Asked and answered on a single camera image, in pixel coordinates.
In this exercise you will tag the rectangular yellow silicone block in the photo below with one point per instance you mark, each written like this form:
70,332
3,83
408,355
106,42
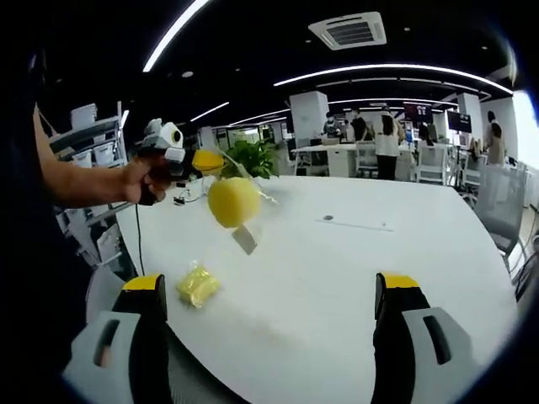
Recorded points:
198,286

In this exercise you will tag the curved ceiling light strip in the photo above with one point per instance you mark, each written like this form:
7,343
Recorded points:
391,73

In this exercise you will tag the black monitor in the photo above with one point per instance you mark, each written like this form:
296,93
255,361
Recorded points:
459,121

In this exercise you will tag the person's left hand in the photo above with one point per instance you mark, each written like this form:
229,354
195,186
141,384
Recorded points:
137,181

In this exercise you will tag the dark red screen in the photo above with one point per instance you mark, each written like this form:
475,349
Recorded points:
417,111

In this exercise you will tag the ceiling air conditioner vent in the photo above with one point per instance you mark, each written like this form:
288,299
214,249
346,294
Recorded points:
349,30

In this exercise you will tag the person's dark clothing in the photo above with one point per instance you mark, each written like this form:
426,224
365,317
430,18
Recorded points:
38,273

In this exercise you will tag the green potted plant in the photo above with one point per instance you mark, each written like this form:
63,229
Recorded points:
252,157

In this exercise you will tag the white office chair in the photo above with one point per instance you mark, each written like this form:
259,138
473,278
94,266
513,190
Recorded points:
433,164

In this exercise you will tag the white metal shelf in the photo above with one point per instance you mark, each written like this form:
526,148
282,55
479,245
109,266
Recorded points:
105,139

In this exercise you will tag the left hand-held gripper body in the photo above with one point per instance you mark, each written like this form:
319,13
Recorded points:
166,141

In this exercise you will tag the white storage box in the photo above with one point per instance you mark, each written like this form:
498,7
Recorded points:
84,115

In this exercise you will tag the round yellow silicone block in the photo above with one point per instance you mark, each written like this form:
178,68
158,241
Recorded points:
233,202

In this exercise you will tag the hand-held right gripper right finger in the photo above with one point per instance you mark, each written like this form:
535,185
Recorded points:
396,336

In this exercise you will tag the long straight ceiling light strip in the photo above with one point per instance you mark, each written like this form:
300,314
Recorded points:
174,35

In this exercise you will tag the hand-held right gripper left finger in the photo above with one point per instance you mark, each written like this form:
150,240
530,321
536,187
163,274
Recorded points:
147,336

